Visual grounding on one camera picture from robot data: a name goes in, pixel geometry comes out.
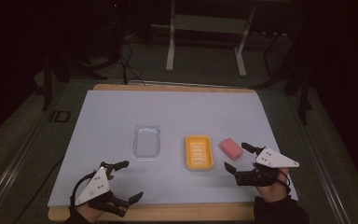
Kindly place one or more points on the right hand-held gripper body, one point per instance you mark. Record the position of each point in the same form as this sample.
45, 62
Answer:
272, 158

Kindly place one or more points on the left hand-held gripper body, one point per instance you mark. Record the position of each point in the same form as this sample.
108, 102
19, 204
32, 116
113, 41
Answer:
97, 186

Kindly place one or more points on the pink soap bar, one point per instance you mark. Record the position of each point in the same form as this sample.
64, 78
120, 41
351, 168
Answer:
231, 149

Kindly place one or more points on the clear plastic soap tray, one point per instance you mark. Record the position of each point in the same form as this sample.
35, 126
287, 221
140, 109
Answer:
146, 141

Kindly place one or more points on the yellow soap dish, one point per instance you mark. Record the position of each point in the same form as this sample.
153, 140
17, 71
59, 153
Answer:
199, 153

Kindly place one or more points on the person's left hand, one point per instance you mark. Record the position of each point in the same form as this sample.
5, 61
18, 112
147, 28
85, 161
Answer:
88, 213

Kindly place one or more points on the person's right hand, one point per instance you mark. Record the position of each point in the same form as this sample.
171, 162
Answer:
273, 193

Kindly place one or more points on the dark stand with legs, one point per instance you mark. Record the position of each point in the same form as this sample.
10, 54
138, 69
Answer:
303, 93
48, 77

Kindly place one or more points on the white table sheet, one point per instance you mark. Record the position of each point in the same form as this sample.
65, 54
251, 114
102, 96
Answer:
167, 109

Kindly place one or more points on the white metal stand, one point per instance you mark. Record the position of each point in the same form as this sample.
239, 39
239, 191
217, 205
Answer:
205, 23

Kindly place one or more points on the black floor bracket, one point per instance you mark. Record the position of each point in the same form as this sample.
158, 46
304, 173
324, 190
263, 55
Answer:
59, 116

